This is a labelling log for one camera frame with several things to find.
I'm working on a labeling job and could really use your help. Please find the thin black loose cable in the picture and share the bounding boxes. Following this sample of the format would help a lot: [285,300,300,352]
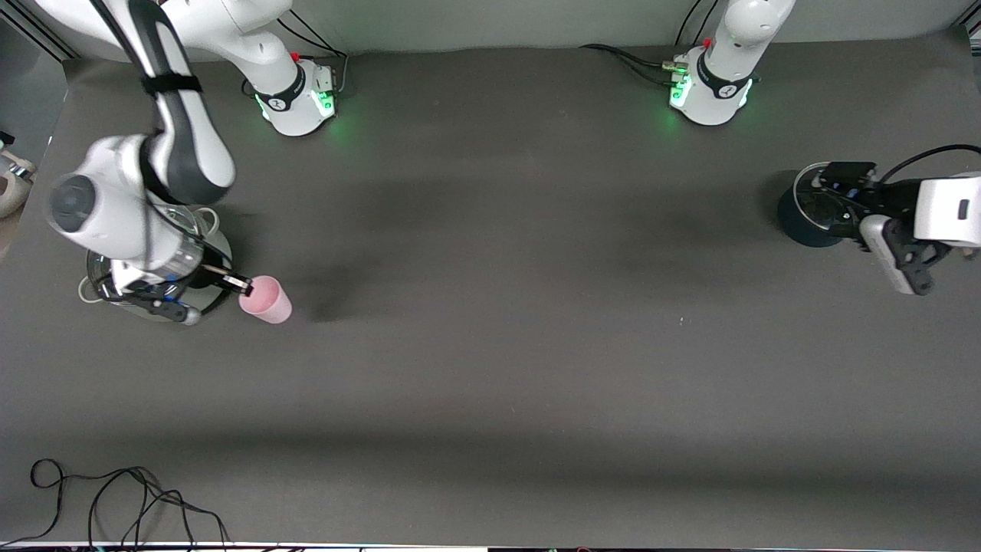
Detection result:
[0,458,231,549]

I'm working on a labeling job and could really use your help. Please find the black left arm base cables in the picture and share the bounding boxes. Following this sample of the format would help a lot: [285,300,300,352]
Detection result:
[579,0,717,87]

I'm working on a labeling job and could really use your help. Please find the dark blue saucepan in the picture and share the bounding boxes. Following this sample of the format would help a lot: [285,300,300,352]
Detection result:
[777,170,848,248]

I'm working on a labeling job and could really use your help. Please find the pale green cooking pot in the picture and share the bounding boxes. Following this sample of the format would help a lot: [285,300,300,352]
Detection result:
[77,205,233,323]

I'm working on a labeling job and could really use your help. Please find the pink plastic cup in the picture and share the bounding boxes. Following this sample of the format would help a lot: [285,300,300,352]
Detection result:
[238,275,294,325]

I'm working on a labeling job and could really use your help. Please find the glass lid with blue knob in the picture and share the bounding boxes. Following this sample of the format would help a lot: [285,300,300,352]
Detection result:
[792,162,851,231]

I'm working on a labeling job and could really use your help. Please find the black right arm base cables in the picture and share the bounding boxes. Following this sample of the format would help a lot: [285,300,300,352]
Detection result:
[244,11,349,99]

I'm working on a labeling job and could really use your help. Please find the black arm base cables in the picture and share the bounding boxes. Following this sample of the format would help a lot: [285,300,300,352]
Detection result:
[579,0,717,87]
[244,11,349,99]

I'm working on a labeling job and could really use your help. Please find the beige chair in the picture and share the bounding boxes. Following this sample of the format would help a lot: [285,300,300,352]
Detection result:
[0,149,37,219]

